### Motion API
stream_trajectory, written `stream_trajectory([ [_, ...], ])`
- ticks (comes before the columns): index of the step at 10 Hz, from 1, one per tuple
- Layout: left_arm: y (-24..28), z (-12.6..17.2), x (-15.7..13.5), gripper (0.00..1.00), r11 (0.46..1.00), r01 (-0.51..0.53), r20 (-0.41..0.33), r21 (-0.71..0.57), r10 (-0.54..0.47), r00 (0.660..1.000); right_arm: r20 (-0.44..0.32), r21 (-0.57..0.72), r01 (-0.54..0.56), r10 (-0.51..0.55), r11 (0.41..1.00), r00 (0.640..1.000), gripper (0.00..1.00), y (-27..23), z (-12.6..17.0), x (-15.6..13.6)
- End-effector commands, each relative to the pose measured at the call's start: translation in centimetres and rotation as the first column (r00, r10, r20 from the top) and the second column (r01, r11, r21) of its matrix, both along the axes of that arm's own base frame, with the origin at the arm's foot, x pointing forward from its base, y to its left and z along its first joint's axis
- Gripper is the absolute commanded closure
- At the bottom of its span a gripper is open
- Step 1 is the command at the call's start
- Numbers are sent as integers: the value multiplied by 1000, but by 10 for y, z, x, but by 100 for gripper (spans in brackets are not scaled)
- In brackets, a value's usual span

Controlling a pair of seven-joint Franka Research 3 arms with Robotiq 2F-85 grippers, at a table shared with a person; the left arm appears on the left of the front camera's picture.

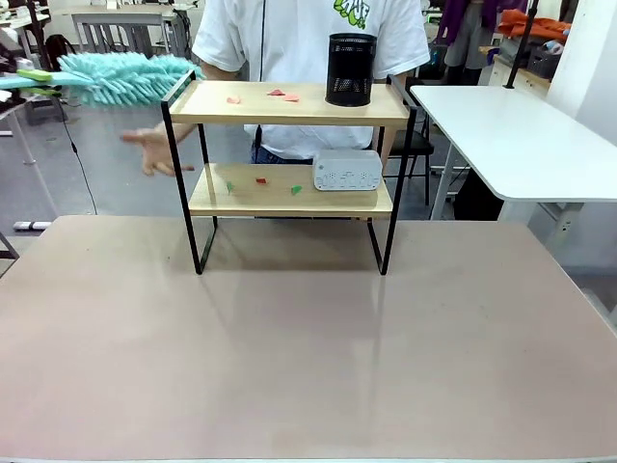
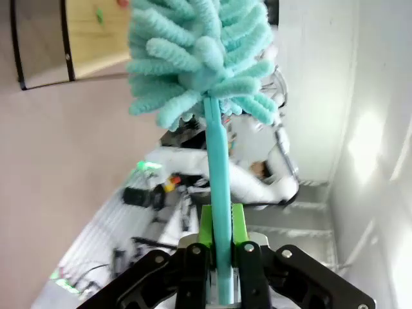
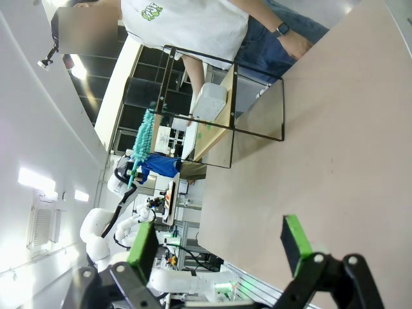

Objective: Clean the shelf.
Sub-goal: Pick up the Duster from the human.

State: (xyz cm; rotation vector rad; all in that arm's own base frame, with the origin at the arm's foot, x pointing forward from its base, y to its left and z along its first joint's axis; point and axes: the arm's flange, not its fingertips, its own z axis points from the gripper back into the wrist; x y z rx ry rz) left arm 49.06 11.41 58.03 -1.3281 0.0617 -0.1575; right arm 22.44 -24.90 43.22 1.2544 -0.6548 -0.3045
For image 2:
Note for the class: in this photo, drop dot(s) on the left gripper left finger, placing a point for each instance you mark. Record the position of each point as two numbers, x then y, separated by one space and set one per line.
154 280

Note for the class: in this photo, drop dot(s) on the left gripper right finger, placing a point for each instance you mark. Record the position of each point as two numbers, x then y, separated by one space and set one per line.
289 277

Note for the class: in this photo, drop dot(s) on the teal microfibre duster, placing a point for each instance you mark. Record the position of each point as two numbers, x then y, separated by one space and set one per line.
199 48

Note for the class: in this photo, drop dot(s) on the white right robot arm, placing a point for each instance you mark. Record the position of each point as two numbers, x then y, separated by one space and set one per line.
244 186

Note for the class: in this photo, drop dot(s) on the red yellow emergency stop button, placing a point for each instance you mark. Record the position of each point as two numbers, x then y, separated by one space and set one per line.
172 184

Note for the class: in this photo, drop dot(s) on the small green scrap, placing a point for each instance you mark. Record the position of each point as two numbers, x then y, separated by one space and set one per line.
98 15

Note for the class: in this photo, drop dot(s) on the small red scrap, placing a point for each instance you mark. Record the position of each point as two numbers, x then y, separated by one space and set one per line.
124 2

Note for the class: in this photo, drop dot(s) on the wooden shelf with black frame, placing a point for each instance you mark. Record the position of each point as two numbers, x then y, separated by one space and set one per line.
90 48

